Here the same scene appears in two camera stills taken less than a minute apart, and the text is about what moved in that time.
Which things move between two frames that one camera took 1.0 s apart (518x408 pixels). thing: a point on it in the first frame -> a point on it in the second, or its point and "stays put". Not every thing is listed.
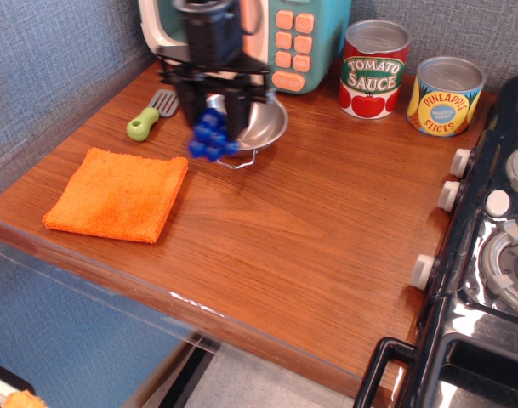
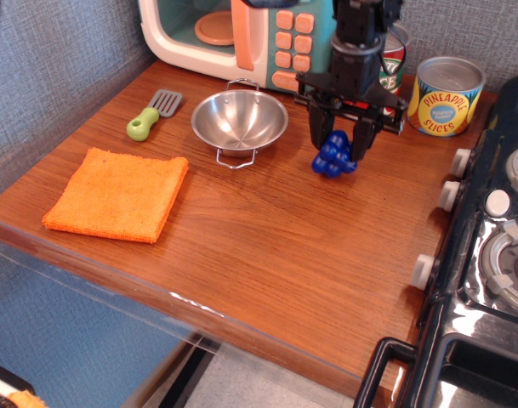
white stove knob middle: [448, 195] stays put
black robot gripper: [211, 55] -> [353, 84]
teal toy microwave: [304, 43] stays put
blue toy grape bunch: [210, 140] -> [335, 155]
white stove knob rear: [459, 161] stays put
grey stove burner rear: [514, 167] stays put
